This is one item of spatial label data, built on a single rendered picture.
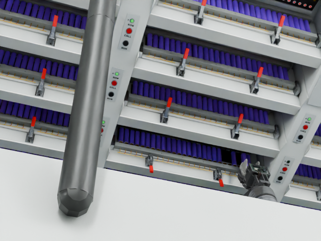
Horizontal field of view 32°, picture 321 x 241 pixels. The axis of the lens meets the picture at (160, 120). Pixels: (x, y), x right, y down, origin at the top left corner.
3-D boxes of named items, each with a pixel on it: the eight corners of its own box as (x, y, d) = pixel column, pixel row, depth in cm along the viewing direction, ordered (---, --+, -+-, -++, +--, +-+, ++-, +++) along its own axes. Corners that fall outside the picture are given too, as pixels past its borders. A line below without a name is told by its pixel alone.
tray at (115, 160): (256, 197, 213) (266, 183, 206) (102, 167, 200) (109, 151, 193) (251, 156, 226) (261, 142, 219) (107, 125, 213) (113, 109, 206)
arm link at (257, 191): (271, 216, 188) (245, 211, 186) (267, 207, 192) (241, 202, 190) (281, 195, 184) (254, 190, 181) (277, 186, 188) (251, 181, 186)
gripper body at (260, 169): (267, 165, 198) (276, 185, 187) (258, 184, 201) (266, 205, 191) (247, 161, 196) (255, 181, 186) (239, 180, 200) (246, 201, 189)
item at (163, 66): (294, 115, 196) (314, 89, 186) (130, 76, 183) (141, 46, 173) (287, 75, 209) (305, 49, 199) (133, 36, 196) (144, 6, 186)
